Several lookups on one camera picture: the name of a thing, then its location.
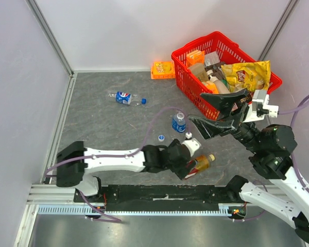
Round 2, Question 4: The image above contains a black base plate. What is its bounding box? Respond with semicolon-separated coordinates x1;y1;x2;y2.
87;185;245;210

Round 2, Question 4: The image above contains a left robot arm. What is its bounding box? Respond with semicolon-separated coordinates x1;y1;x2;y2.
56;138;201;202

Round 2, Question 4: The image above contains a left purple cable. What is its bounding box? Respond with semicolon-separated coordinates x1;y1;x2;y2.
43;107;193;223

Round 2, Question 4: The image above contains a clear empty plastic bottle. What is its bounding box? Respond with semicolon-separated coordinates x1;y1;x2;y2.
107;91;142;106

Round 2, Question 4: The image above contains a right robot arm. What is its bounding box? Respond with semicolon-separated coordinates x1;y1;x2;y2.
188;89;309;244

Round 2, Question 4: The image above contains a clear plastic packet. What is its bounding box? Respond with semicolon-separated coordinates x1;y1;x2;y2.
204;51;220;66

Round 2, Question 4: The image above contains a white blue bottle cap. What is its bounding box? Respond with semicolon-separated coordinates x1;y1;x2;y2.
158;135;165;142

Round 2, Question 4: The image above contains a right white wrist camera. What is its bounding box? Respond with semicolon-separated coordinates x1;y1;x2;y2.
243;90;279;122

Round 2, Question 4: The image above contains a brown tea bottle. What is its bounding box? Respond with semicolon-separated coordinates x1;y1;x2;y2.
184;155;212;180

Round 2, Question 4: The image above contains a white cable duct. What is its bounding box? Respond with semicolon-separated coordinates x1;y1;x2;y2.
38;204;232;217

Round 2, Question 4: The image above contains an orange snack box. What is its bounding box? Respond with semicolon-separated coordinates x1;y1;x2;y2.
150;61;176;79

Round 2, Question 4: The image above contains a blue Pocari Sweat bottle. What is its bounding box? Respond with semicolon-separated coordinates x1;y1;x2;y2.
171;111;186;133

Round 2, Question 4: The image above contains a yellow tea bottle cap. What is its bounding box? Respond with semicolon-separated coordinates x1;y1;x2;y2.
208;154;215;162

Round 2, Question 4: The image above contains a beige bottle in basket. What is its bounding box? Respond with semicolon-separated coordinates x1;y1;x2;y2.
207;69;230;94

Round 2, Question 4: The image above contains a yellow Lays chips bag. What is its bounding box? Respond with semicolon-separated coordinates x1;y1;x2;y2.
221;61;271;93

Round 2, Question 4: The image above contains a red plastic shopping basket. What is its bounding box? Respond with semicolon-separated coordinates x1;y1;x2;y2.
171;31;283;121

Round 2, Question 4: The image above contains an orange box in basket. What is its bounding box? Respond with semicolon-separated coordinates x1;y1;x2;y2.
186;50;205;67

